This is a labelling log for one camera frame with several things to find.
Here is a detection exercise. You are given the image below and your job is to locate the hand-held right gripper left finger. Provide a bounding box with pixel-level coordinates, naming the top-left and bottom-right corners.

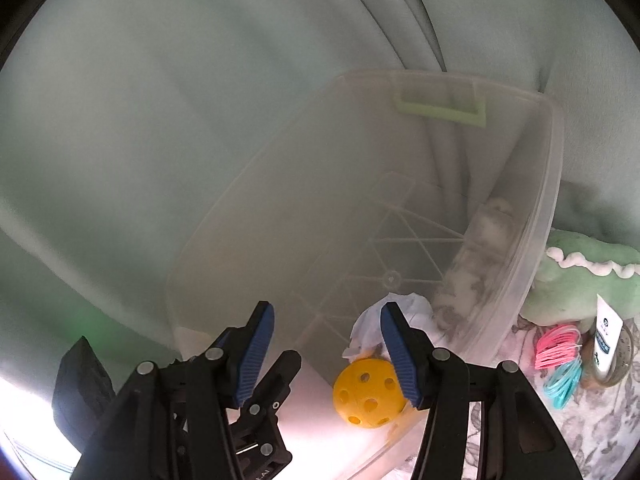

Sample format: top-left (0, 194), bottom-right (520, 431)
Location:
top-left (75, 301), bottom-right (276, 480)

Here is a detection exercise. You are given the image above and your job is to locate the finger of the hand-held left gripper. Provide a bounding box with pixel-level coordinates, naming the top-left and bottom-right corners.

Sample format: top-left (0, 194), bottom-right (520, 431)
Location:
top-left (239, 350), bottom-right (303, 424)
top-left (51, 337), bottom-right (117, 453)

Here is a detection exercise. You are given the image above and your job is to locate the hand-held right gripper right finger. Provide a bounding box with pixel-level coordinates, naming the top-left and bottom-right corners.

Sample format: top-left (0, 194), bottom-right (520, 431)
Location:
top-left (380, 301), bottom-right (583, 480)

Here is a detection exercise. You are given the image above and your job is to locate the yellow perforated plastic ball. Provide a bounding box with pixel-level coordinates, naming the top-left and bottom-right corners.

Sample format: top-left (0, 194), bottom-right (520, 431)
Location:
top-left (333, 357), bottom-right (408, 428)

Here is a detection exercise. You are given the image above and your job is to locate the green dinosaur plush toy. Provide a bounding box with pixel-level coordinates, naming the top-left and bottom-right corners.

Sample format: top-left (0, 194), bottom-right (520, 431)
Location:
top-left (520, 230), bottom-right (640, 323)

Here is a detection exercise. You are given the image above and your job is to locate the clear plastic storage container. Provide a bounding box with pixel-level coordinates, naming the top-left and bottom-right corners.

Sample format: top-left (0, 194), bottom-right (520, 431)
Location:
top-left (165, 67), bottom-right (566, 480)

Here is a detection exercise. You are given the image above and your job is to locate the crumpled white tissue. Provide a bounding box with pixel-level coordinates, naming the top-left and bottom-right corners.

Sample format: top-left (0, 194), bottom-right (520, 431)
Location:
top-left (342, 292), bottom-right (436, 361)

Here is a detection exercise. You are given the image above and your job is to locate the white squeeze tube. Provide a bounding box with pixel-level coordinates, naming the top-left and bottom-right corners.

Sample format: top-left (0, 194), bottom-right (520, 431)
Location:
top-left (592, 294), bottom-right (626, 381)

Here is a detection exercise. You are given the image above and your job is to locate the clear tape roll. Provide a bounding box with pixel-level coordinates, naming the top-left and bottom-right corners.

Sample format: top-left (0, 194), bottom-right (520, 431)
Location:
top-left (580, 320), bottom-right (636, 391)

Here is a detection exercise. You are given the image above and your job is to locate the light green sofa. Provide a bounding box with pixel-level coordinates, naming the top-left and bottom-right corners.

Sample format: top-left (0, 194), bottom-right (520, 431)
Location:
top-left (0, 0), bottom-right (640, 411)

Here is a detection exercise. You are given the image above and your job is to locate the pink hair ties bundle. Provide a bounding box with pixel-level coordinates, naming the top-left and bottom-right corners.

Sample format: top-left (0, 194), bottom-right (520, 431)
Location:
top-left (534, 324), bottom-right (583, 371)

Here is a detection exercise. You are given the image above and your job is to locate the blue hair ties bundle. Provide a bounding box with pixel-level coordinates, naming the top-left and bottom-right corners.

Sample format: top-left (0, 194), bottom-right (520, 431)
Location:
top-left (542, 360), bottom-right (583, 408)

